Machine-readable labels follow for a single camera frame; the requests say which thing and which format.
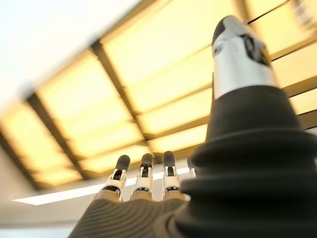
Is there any white linear ceiling light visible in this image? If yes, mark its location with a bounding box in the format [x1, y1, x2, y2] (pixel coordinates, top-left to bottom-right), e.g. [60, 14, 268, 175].
[11, 166, 193, 207]

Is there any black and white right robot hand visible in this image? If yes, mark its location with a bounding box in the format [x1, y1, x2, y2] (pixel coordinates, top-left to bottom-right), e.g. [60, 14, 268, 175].
[66, 15, 317, 238]

